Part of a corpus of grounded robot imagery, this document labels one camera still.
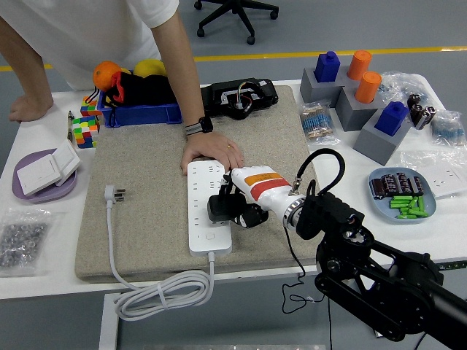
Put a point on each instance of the person's right hand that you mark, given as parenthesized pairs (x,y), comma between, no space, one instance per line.
(31,107)

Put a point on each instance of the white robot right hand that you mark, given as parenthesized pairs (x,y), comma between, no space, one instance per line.
(266,189)

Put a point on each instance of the person's left hand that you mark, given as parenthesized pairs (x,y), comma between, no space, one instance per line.
(211,147)

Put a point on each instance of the white power strip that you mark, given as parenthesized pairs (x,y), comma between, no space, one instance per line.
(202,182)

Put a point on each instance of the person's left forearm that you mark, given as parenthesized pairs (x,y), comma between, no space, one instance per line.
(178,69)

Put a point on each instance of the person's right forearm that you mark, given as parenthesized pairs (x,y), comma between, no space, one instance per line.
(25,65)

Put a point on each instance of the black wristband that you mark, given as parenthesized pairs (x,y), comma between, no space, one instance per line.
(198,126)

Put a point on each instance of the silver pen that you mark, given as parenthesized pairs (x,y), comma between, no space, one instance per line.
(70,125)

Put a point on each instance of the small colourful puzzle cube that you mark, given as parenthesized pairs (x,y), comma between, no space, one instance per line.
(87,107)

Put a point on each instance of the large colourful puzzle cube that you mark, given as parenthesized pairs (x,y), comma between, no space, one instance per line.
(85,133)

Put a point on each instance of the grey-brown mat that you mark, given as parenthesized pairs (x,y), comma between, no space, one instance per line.
(146,146)

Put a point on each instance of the blue plastic bin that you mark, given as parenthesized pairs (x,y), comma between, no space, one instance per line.
(146,114)

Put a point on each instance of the orange fruit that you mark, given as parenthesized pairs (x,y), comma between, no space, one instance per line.
(104,73)

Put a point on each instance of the bag of taped resistors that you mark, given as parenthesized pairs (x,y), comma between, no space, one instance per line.
(317,124)

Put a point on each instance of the purple plate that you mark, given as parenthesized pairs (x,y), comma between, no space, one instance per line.
(51,197)

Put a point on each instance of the person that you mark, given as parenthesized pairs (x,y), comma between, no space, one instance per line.
(91,33)

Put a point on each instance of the yellow lemon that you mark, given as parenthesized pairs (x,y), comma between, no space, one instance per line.
(147,67)

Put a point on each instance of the grey block holder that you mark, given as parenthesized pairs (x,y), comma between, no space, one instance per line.
(313,91)
(352,113)
(376,146)

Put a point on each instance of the light blue plate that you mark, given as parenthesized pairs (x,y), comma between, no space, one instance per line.
(379,211)

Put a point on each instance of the black office chair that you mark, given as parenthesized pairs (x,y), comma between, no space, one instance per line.
(251,39)

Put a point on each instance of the green battery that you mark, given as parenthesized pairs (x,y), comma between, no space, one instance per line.
(418,213)
(421,204)
(401,200)
(399,205)
(413,203)
(406,217)

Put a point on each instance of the bag of metal nuts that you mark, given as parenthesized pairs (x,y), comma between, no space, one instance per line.
(22,242)

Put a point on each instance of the blue bottle-shaped peg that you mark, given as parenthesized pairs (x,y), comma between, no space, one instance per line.
(391,118)
(327,67)

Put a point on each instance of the orange cylinder peg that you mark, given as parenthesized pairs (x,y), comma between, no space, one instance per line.
(368,87)
(359,63)

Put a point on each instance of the clear plastic bag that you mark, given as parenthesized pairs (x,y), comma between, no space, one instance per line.
(416,160)

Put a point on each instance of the clear bag of blue parts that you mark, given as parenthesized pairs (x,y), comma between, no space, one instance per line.
(401,84)

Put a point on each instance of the bag of blue resistors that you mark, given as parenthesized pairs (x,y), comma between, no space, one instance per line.
(447,131)

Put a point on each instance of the black table control panel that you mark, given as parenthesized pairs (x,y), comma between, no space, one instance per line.
(454,265)

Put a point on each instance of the white table leg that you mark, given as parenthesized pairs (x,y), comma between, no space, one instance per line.
(108,331)

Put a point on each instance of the small white wall switch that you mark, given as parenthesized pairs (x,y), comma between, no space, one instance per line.
(67,158)

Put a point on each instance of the large white wall switch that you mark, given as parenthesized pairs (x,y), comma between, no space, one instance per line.
(38,176)

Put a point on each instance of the white wall socket panel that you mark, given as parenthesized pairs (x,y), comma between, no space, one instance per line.
(447,180)

